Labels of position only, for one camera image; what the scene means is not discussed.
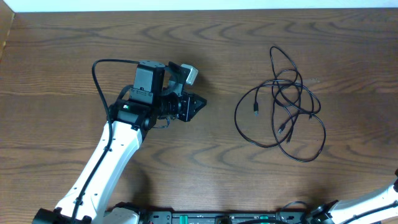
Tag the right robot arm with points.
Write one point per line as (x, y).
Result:
(373, 207)

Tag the cardboard panel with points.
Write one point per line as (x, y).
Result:
(6, 20)

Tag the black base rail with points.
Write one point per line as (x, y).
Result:
(224, 217)

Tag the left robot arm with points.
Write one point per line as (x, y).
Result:
(157, 93)

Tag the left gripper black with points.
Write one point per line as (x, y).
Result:
(187, 101)

